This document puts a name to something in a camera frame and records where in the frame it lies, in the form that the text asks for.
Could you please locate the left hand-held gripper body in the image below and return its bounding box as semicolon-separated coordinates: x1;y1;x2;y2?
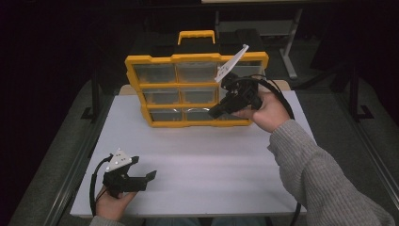
102;148;149;200

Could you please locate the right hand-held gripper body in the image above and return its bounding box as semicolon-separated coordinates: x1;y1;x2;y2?
214;43;263;115

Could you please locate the yellow organizer case with drawers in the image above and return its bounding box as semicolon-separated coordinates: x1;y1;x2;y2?
124;29;270;128

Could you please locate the person's left hand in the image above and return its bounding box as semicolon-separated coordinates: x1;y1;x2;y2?
95;187;138;221

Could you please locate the person's right hand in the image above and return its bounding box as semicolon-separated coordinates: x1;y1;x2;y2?
232;89;292;134

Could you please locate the black metal stand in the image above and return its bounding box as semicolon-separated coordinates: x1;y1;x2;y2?
80;70;102;122
346;64;375;122

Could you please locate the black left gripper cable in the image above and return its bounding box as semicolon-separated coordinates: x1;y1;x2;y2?
88;153;115;218

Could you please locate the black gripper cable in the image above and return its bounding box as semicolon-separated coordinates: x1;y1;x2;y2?
88;153;115;218
231;74;303;226

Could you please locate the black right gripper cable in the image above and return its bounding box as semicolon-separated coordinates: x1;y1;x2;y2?
231;74;303;226

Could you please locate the white metal desk frame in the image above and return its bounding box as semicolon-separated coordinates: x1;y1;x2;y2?
214;8;304;80

